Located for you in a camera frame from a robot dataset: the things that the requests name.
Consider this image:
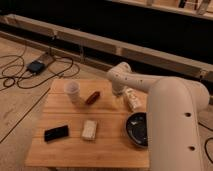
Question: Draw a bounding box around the wooden table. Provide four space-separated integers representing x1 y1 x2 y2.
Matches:
25 79 149 169

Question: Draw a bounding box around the wooden frame rail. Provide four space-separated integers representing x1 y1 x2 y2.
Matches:
0 14 213 82

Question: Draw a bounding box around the black floor cable left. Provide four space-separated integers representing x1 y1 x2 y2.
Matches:
0 44 81 90

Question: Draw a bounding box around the white sponge block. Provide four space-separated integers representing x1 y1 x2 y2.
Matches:
82 120 97 140

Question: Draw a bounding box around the blue power adapter box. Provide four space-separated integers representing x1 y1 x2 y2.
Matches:
27 61 45 74

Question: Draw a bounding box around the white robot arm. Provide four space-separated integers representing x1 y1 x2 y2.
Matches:
107 62 210 171

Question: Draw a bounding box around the dark ceramic bowl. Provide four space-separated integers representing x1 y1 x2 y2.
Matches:
125 112 148 148

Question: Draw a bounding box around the small red-brown object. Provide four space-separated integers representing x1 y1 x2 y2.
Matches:
86 91 100 105

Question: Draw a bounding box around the black rectangular box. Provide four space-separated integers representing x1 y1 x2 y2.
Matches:
44 125 69 142

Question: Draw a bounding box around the white plastic cup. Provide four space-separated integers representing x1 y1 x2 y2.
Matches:
64 81 80 103

